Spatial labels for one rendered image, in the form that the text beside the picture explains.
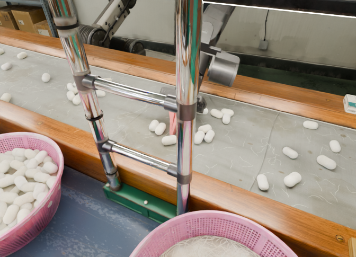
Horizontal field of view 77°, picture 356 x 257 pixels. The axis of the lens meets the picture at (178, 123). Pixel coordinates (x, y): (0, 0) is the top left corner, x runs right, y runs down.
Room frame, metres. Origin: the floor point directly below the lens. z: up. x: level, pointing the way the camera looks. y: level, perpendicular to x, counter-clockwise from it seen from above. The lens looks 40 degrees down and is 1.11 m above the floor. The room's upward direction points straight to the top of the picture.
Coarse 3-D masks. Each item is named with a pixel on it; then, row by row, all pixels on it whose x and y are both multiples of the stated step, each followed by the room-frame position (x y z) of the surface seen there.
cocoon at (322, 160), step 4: (320, 156) 0.31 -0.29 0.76; (324, 156) 0.31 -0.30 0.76; (320, 160) 0.30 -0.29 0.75; (324, 160) 0.30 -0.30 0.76; (328, 160) 0.30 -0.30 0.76; (332, 160) 0.30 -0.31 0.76; (324, 164) 0.29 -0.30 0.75; (328, 164) 0.29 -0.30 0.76; (332, 164) 0.29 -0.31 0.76; (328, 168) 0.29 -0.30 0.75; (332, 168) 0.29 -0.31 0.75
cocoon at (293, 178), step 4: (292, 172) 0.27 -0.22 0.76; (296, 172) 0.27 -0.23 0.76; (288, 176) 0.26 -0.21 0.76; (292, 176) 0.26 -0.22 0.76; (296, 176) 0.26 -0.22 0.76; (300, 176) 0.26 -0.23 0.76; (284, 180) 0.25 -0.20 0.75; (288, 180) 0.25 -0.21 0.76; (292, 180) 0.25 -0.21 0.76; (296, 180) 0.25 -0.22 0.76; (300, 180) 0.26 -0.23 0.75; (288, 184) 0.25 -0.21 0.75; (292, 184) 0.24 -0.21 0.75
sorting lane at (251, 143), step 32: (0, 64) 0.78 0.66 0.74; (32, 64) 0.78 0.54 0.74; (64, 64) 0.78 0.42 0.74; (0, 96) 0.56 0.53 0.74; (32, 96) 0.56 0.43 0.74; (64, 96) 0.56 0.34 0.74; (128, 128) 0.42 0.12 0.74; (224, 128) 0.42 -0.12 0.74; (256, 128) 0.42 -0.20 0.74; (288, 128) 0.42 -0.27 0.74; (320, 128) 0.42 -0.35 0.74; (224, 160) 0.31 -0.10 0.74; (256, 160) 0.31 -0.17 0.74; (288, 160) 0.31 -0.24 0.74; (352, 160) 0.31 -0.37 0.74; (256, 192) 0.24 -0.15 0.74; (288, 192) 0.24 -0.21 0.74; (320, 192) 0.24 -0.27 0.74; (352, 192) 0.24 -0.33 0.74; (352, 224) 0.18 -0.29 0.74
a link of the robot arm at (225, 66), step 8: (208, 24) 0.54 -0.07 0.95; (208, 32) 0.52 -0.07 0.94; (208, 40) 0.51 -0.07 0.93; (208, 48) 0.51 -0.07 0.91; (216, 48) 0.51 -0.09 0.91; (216, 56) 0.50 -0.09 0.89; (224, 56) 0.50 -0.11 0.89; (232, 56) 0.50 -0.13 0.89; (216, 64) 0.47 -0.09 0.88; (224, 64) 0.47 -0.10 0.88; (232, 64) 0.47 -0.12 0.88; (216, 72) 0.46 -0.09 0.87; (224, 72) 0.46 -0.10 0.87; (232, 72) 0.46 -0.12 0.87; (208, 80) 0.47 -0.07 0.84; (216, 80) 0.46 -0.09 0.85; (224, 80) 0.46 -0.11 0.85; (232, 80) 0.45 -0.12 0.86
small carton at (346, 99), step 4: (348, 96) 0.49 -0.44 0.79; (352, 96) 0.49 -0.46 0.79; (344, 100) 0.49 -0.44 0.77; (348, 100) 0.48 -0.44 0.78; (352, 100) 0.48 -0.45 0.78; (344, 104) 0.48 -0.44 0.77; (348, 104) 0.46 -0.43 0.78; (352, 104) 0.46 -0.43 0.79; (344, 108) 0.47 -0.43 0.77; (348, 108) 0.45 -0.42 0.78; (352, 108) 0.45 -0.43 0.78; (348, 112) 0.45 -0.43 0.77; (352, 112) 0.45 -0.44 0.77
